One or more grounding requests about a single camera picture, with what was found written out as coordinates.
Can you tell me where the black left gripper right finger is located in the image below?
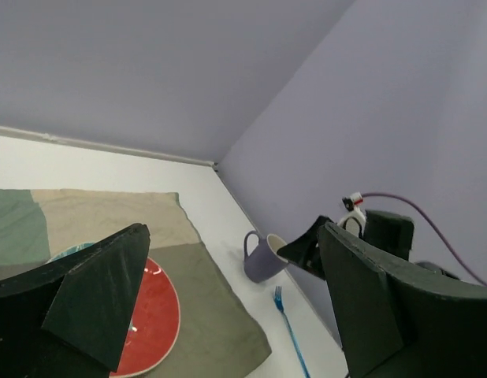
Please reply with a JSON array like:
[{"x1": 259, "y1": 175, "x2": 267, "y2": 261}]
[{"x1": 318, "y1": 223, "x2": 487, "y2": 377}]

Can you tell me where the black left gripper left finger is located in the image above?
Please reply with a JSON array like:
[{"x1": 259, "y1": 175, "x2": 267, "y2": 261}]
[{"x1": 0, "y1": 224, "x2": 151, "y2": 377}]

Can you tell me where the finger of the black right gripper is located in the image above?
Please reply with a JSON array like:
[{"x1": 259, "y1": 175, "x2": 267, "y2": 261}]
[{"x1": 277, "y1": 215, "x2": 333, "y2": 280}]

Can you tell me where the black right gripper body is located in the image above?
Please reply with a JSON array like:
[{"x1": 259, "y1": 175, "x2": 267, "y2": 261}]
[{"x1": 362, "y1": 209, "x2": 414, "y2": 261}]

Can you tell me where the purple ceramic mug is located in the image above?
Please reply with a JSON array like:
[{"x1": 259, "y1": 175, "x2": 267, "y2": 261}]
[{"x1": 243, "y1": 231, "x2": 288, "y2": 284}]

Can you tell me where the blue plastic fork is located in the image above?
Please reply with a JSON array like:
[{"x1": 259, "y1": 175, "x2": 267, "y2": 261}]
[{"x1": 273, "y1": 286, "x2": 310, "y2": 378}]

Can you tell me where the green patchwork cloth placemat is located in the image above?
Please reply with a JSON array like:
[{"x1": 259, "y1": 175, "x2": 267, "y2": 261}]
[{"x1": 0, "y1": 189, "x2": 271, "y2": 377}]

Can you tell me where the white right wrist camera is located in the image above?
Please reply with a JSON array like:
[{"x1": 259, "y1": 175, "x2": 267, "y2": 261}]
[{"x1": 337, "y1": 192, "x2": 366, "y2": 239}]

